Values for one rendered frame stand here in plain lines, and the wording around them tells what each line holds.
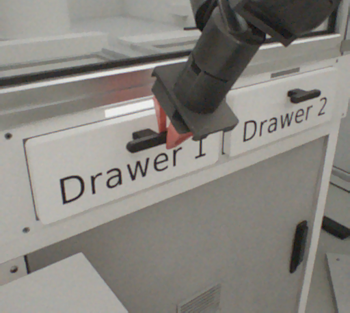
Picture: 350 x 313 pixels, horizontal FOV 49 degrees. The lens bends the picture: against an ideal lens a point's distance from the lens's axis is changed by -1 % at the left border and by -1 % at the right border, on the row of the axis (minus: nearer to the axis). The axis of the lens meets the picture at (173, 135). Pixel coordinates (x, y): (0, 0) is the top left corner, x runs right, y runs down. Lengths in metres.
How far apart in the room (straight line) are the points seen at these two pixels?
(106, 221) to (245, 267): 0.42
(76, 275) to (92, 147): 0.16
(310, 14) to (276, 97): 0.34
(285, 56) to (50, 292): 0.52
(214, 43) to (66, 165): 0.23
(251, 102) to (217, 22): 0.29
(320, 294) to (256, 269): 0.71
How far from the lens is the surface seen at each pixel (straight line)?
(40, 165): 0.47
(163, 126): 0.49
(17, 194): 0.50
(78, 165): 0.49
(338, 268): 1.71
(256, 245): 0.89
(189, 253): 0.75
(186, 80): 0.41
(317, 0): 0.37
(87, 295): 0.49
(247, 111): 0.64
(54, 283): 0.52
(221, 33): 0.37
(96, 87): 0.48
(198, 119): 0.43
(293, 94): 0.70
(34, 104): 0.47
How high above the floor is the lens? 1.11
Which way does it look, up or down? 23 degrees down
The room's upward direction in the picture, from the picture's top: straight up
